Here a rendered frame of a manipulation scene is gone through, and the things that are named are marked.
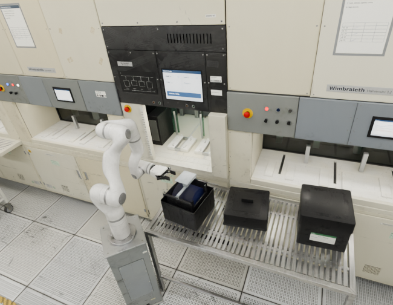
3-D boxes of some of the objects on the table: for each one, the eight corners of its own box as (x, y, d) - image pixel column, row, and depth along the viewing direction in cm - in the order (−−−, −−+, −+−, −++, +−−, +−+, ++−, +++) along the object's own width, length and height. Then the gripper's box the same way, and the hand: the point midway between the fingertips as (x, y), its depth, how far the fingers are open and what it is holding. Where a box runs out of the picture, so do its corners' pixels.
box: (295, 243, 174) (300, 215, 160) (297, 210, 196) (302, 183, 181) (346, 253, 165) (356, 224, 151) (342, 218, 187) (350, 190, 173)
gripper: (143, 171, 192) (164, 178, 184) (158, 158, 204) (179, 164, 196) (145, 180, 196) (165, 187, 188) (160, 166, 208) (180, 173, 200)
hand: (170, 175), depth 193 cm, fingers open, 6 cm apart
